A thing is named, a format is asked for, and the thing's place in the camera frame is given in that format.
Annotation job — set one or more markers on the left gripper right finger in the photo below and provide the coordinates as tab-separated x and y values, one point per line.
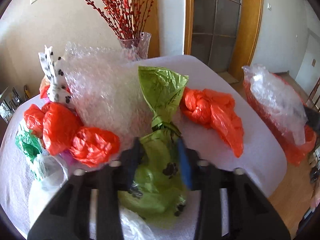
231	205

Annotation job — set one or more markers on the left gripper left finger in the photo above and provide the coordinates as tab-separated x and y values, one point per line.
66	216

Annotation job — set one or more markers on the dark green plastic bag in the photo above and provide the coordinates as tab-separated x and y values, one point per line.
28	143

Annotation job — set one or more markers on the light green paw-print bag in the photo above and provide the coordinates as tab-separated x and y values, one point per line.
157	192

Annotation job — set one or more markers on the clear plastic bag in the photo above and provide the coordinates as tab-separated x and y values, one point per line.
277	99

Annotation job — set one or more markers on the red plastic trash basket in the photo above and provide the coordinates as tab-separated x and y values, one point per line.
280	129

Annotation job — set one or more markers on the magenta plastic bag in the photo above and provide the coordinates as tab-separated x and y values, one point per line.
67	157

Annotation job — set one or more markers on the orange plastic bag left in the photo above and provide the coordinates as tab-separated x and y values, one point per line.
61	129

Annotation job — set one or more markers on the orange plastic bag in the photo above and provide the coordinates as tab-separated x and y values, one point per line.
61	129
215	110

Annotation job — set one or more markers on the orange plastic bag right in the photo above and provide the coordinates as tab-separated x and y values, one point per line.
215	110

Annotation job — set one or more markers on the large bubble wrap sheet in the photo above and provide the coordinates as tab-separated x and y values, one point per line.
105	89

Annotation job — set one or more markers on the white black-spotted bag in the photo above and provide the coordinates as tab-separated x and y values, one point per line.
53	86

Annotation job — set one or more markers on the clear glass vase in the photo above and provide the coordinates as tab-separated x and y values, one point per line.
138	48

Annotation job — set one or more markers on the red berry branches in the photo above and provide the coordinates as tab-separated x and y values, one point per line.
125	23

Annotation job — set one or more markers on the glass panel door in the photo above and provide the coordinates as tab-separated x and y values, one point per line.
215	28

